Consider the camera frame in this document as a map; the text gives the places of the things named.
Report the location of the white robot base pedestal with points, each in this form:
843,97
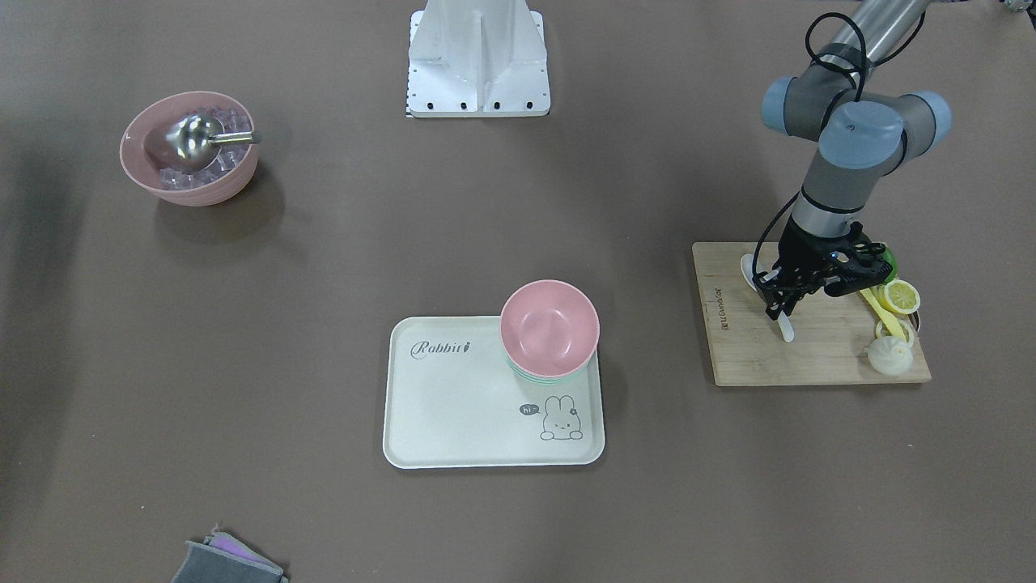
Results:
473,59

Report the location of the lemon slice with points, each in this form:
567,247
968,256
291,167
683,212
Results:
899,297

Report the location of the metal ice scoop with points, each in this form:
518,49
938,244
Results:
193,143

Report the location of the small pink bowl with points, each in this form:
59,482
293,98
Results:
548,315

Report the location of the cream rabbit tray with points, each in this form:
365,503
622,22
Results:
453,401

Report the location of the white ceramic spoon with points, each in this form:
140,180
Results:
783,322

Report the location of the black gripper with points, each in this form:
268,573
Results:
800,253

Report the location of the grey folded cloth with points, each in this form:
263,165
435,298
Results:
221,557

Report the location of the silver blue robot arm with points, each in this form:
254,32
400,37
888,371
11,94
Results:
860,138

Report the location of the wooden cutting board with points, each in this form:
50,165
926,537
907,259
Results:
830,335

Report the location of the large pink bowl with ice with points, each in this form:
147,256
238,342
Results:
223,179

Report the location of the green lime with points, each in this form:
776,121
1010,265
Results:
887,266

